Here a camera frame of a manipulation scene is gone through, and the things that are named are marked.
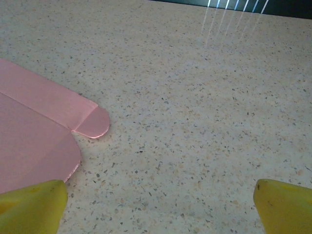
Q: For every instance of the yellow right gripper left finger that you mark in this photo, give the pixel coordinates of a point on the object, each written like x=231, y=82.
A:
x=31, y=209

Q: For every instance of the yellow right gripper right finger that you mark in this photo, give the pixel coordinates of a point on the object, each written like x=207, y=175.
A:
x=285, y=209

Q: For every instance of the pink paper box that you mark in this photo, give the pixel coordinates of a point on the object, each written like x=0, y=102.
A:
x=29, y=122

